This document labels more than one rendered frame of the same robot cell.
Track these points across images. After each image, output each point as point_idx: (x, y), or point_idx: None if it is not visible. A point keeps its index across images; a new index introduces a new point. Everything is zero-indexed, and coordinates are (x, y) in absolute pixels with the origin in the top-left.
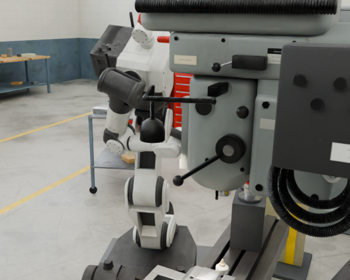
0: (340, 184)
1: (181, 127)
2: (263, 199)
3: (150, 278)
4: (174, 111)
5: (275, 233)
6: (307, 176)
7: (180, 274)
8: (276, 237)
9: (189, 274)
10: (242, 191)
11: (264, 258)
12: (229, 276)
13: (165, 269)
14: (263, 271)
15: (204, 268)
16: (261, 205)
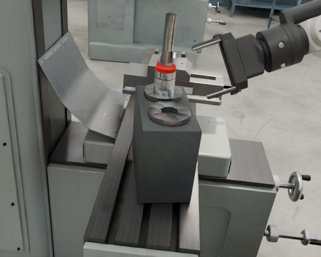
0: None
1: None
2: (141, 97)
3: (217, 77)
4: None
5: (113, 188)
6: None
7: (197, 81)
8: (112, 179)
9: (185, 64)
10: (178, 95)
11: (126, 141)
12: (153, 65)
13: (212, 83)
14: (125, 126)
15: (174, 56)
16: (141, 86)
